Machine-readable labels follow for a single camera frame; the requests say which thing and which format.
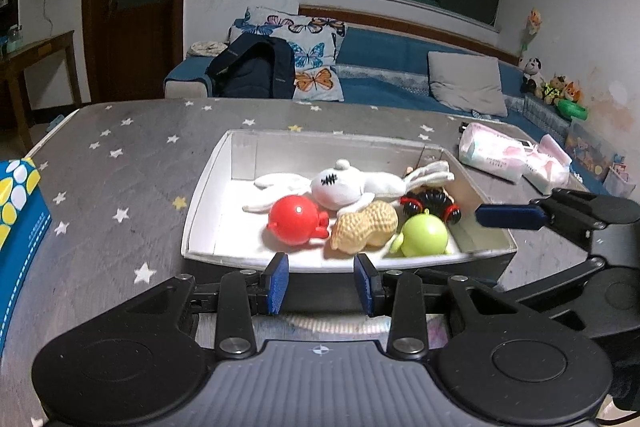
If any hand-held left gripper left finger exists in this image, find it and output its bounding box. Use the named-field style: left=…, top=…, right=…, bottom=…
left=117, top=252, right=292, bottom=360

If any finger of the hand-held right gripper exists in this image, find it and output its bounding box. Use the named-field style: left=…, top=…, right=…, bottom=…
left=475, top=188, right=640, bottom=253
left=500, top=257, right=606, bottom=308

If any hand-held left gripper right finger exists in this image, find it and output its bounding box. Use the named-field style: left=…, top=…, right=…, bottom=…
left=351, top=253, right=526, bottom=360

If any yellow peanut toy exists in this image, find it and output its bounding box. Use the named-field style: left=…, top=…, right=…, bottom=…
left=330, top=200, right=399, bottom=254

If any red round plastic toy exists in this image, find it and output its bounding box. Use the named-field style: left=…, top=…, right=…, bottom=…
left=267, top=195, right=331, bottom=248

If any white cardboard box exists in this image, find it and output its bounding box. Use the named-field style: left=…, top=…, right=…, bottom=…
left=181, top=129, right=518, bottom=288

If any green round plastic toy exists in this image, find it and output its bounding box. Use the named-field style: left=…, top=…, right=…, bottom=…
left=387, top=212, right=449, bottom=258

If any white plush rabbit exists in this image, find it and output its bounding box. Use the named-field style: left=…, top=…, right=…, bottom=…
left=242, top=159, right=456, bottom=220

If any large pink tissue packet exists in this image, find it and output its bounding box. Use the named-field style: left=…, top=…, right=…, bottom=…
left=458, top=123, right=538, bottom=182

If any small pink tissue packet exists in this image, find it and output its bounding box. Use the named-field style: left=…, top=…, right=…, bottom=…
left=522, top=134, right=572, bottom=190

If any red black toy car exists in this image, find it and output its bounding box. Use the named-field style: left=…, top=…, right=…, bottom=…
left=400, top=184, right=462, bottom=225

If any clear box of colourful pieces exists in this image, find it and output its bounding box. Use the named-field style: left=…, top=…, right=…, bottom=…
left=567, top=119, right=614, bottom=180

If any small clear storage box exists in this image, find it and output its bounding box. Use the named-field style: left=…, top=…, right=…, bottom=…
left=602, top=152, right=637, bottom=198

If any grey pillow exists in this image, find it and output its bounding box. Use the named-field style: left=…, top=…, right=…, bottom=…
left=427, top=51, right=508, bottom=118

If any panda plush toy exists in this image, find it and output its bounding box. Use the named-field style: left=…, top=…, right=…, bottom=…
left=518, top=56, right=547, bottom=95

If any grey star-printed tablecloth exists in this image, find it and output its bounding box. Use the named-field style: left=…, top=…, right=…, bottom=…
left=0, top=98, right=601, bottom=427

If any flower plush toy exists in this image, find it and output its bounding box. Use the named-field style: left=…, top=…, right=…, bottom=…
left=522, top=8, right=543, bottom=58

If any blue sofa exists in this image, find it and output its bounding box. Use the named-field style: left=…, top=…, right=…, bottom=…
left=164, top=27, right=640, bottom=198

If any dark blue backpack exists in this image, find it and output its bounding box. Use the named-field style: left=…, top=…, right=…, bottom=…
left=206, top=33, right=296, bottom=99

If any butterfly print pillow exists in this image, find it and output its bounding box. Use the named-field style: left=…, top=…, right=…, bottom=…
left=230, top=6, right=347, bottom=102

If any beige knitted cloth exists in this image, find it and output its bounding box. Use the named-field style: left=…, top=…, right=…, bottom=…
left=189, top=40, right=229, bottom=58

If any blue and yellow tissue box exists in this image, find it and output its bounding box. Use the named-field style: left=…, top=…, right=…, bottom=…
left=0, top=157, right=53, bottom=348

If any brown wooden door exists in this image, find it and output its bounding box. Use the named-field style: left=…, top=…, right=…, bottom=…
left=82, top=0, right=193, bottom=104

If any wooden side table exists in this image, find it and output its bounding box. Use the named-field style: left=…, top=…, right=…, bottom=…
left=0, top=31, right=83, bottom=142

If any glass jar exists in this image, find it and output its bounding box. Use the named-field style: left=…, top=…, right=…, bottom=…
left=5, top=24, right=26, bottom=54

